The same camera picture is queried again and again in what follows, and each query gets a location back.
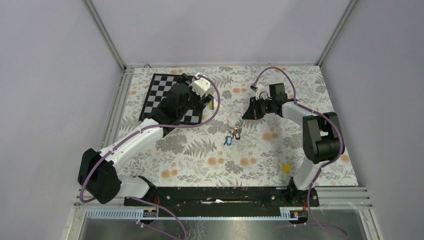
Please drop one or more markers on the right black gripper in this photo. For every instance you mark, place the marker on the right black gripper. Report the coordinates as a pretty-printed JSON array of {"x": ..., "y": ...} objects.
[{"x": 251, "y": 114}]

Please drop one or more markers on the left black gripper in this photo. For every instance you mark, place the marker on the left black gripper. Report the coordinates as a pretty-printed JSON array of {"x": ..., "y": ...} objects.
[{"x": 198, "y": 105}]

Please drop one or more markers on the metal keyring with keys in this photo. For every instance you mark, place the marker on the metal keyring with keys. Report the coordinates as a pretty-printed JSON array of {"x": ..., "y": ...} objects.
[{"x": 235, "y": 122}]

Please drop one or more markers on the blue tag key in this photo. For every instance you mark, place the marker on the blue tag key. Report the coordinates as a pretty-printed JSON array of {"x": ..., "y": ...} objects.
[{"x": 228, "y": 140}]

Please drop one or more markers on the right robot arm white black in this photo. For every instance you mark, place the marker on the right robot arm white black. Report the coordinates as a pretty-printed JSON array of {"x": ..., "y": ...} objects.
[{"x": 322, "y": 139}]

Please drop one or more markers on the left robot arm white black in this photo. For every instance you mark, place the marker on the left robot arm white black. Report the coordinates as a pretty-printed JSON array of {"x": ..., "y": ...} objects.
[{"x": 98, "y": 172}]

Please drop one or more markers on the green white small block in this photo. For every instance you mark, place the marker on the green white small block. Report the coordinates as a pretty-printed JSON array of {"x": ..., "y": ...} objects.
[{"x": 212, "y": 103}]

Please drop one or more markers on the floral patterned mat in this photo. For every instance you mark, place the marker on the floral patterned mat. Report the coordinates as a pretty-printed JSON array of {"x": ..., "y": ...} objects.
[{"x": 197, "y": 157}]

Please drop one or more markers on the black white chessboard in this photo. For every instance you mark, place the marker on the black white chessboard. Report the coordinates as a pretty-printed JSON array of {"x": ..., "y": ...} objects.
[{"x": 159, "y": 86}]

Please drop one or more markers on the yellow small cube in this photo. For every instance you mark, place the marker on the yellow small cube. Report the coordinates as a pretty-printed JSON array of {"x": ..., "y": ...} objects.
[{"x": 286, "y": 168}]

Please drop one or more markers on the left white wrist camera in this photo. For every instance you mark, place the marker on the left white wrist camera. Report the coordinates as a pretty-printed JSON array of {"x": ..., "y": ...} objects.
[{"x": 199, "y": 85}]

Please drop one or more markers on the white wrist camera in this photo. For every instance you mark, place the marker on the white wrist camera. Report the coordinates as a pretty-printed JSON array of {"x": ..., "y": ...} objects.
[
  {"x": 199, "y": 85},
  {"x": 259, "y": 89}
]

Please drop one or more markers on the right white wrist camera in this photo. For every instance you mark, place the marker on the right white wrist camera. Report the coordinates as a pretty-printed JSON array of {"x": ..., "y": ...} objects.
[{"x": 259, "y": 89}]

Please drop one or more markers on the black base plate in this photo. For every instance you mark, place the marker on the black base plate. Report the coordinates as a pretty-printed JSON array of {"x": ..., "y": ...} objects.
[{"x": 228, "y": 198}]

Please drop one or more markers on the white slotted cable duct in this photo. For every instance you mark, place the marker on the white slotted cable duct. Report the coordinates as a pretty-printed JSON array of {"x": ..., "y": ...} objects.
[{"x": 214, "y": 213}]

